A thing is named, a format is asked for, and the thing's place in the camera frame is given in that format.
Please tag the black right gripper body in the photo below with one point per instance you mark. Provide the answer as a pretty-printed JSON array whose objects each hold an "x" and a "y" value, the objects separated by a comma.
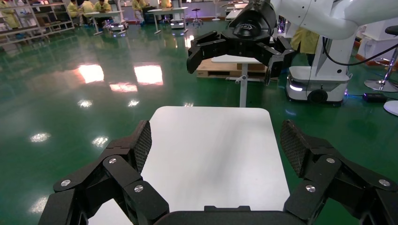
[{"x": 248, "y": 18}]

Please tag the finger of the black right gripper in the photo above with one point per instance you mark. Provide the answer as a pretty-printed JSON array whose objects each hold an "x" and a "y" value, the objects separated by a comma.
[
  {"x": 204, "y": 47},
  {"x": 279, "y": 55}
]

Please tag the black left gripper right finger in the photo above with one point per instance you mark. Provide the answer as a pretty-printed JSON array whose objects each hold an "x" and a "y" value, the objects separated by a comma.
[{"x": 329, "y": 177}]

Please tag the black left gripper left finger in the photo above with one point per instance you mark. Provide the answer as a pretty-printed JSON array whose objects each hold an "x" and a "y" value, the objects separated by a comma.
[{"x": 118, "y": 174}]

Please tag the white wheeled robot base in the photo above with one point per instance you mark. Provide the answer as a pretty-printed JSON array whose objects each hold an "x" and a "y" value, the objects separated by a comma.
[{"x": 329, "y": 62}]

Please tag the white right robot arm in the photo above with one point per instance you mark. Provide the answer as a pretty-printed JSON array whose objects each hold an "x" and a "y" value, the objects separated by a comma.
[{"x": 311, "y": 15}]

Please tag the white work table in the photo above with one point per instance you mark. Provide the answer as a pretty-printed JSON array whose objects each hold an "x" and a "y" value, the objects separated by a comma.
[
  {"x": 233, "y": 14},
  {"x": 105, "y": 14},
  {"x": 169, "y": 10},
  {"x": 241, "y": 5}
]

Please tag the wooden pallet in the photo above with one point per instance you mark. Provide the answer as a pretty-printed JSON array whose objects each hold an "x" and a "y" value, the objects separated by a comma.
[{"x": 214, "y": 69}]

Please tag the white pole stand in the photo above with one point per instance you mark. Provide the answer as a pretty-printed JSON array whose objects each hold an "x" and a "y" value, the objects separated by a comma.
[{"x": 215, "y": 19}]

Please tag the person in yellow coat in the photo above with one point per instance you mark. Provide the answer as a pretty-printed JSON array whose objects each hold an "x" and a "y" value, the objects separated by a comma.
[
  {"x": 87, "y": 6},
  {"x": 306, "y": 40},
  {"x": 102, "y": 6},
  {"x": 73, "y": 9},
  {"x": 9, "y": 17},
  {"x": 164, "y": 3},
  {"x": 136, "y": 4}
]

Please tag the small white mobile robot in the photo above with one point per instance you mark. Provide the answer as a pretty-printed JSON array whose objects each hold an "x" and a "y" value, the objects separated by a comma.
[
  {"x": 178, "y": 24},
  {"x": 117, "y": 27}
]

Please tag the black round stool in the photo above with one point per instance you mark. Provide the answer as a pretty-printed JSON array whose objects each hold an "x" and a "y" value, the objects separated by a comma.
[{"x": 196, "y": 10}]

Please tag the black power adapter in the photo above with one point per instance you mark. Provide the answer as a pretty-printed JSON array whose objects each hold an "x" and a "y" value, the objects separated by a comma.
[{"x": 375, "y": 97}]

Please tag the white round floor base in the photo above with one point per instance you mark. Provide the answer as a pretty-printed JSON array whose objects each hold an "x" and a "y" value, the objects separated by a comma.
[{"x": 392, "y": 108}]

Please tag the chrome bar stool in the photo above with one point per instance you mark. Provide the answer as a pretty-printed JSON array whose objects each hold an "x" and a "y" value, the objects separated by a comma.
[{"x": 382, "y": 85}]

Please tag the grey shelf rack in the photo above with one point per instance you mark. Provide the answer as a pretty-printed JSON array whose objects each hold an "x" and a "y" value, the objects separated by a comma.
[{"x": 37, "y": 31}]

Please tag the small white pedestal table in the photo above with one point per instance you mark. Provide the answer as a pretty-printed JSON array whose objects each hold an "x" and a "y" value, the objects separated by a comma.
[{"x": 243, "y": 90}]

